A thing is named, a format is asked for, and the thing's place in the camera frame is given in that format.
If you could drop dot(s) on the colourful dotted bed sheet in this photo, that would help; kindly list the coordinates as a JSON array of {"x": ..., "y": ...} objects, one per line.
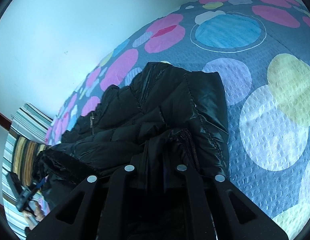
[{"x": 257, "y": 92}]

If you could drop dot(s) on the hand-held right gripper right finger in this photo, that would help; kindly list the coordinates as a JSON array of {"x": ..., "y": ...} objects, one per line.
[{"x": 192, "y": 182}]

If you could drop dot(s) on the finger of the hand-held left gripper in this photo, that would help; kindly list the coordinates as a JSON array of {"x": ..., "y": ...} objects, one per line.
[{"x": 38, "y": 184}]

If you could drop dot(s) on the black puffer jacket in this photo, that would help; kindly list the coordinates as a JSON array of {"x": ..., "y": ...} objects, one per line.
[{"x": 155, "y": 120}]

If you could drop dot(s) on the striped padded headboard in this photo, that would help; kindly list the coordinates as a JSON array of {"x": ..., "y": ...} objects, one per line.
[{"x": 29, "y": 120}]

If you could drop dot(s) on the brown wooden door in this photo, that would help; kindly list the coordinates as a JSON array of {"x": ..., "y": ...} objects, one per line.
[{"x": 2, "y": 118}]

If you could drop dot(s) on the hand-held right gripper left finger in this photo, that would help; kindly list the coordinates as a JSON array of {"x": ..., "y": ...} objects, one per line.
[{"x": 122, "y": 182}]

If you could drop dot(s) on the yellow brown striped pillow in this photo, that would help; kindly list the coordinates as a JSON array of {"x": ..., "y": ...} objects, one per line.
[{"x": 24, "y": 155}]

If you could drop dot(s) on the person's left hand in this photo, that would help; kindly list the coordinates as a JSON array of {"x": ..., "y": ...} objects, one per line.
[{"x": 36, "y": 212}]

